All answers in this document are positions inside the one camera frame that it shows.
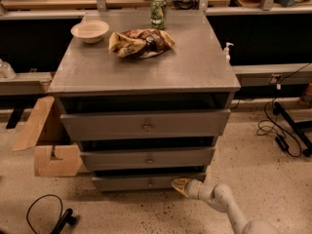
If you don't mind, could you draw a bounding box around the green soda can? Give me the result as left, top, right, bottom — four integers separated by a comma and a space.
150, 0, 167, 29

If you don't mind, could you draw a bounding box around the black stand foot left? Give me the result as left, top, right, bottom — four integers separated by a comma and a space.
51, 209, 77, 234

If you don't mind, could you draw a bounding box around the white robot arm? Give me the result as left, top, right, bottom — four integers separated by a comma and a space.
172, 178, 280, 234

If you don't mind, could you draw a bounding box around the black stand leg right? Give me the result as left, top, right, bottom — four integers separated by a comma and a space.
273, 102, 312, 157

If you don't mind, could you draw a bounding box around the grey middle drawer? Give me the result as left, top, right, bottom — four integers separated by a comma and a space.
81, 147, 215, 171

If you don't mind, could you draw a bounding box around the grey drawer cabinet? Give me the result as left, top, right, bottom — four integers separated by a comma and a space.
49, 11, 240, 177

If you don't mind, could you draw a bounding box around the grey top drawer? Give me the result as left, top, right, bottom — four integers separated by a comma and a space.
60, 109, 230, 141

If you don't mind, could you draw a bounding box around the white bowl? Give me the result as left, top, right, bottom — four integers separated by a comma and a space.
70, 20, 109, 44

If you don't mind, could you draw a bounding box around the white pump bottle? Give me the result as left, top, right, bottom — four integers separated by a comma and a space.
223, 42, 234, 63

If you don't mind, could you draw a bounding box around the black cable right floor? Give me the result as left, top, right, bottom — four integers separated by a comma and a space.
255, 61, 312, 158

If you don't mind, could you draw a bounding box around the grey bottom drawer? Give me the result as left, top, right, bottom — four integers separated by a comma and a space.
92, 172, 206, 191

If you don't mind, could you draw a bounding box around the crumpled chip bag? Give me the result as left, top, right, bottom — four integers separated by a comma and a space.
108, 28, 176, 59

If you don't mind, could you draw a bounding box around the black cable floor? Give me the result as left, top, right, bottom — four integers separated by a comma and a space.
255, 61, 312, 158
25, 194, 64, 234

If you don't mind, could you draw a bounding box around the black cable left floor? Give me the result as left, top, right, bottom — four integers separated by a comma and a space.
25, 194, 64, 234

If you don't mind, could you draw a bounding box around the clear plastic container left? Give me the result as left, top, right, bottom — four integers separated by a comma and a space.
0, 59, 17, 80

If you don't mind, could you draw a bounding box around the cardboard box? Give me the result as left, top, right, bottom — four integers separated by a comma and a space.
12, 96, 88, 177

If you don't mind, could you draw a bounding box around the grey drawer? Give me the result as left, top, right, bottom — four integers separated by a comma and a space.
60, 109, 230, 141
92, 172, 206, 191
81, 147, 215, 171

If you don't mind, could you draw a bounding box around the orange bottle right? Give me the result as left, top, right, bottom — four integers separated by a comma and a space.
298, 84, 312, 107

